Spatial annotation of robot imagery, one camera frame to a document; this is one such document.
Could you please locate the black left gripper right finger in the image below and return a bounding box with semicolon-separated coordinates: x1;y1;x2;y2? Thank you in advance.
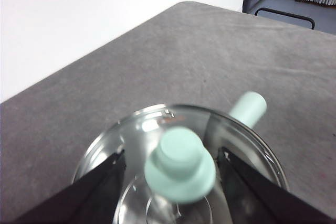
216;146;336;224

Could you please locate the glass pot lid green knob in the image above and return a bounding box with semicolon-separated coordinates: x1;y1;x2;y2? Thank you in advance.
72;103;289;224

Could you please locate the black metal bar frame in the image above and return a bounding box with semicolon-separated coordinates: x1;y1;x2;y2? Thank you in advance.
254;7;316;30

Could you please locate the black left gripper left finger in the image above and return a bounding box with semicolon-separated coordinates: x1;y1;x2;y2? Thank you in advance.
13;149;127;224

